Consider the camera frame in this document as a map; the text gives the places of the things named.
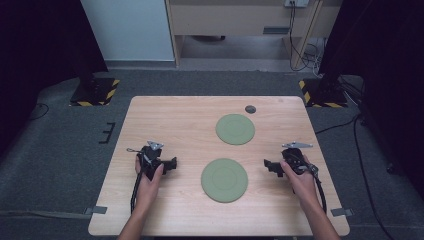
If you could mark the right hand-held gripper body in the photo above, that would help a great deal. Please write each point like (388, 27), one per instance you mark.
(295, 158)

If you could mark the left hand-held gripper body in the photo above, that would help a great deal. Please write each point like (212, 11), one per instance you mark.
(151, 158)

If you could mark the green round plate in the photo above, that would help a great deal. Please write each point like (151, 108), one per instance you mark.
(224, 180)
(235, 129)

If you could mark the person's left hand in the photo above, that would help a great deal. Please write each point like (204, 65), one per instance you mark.
(148, 191)

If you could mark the person's right hand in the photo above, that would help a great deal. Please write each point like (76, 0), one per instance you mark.
(301, 188)

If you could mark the dark round table grommet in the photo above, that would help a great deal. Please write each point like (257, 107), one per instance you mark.
(250, 109)

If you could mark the black stand base striped edge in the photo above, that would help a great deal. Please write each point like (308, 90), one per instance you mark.
(321, 96)
(96, 95)

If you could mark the grey tape strip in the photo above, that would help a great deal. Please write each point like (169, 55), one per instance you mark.
(96, 210)
(341, 212)

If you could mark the black curtain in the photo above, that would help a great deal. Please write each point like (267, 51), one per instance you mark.
(40, 50)
(383, 66)

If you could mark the grey power strip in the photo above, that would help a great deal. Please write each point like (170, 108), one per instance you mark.
(296, 2)

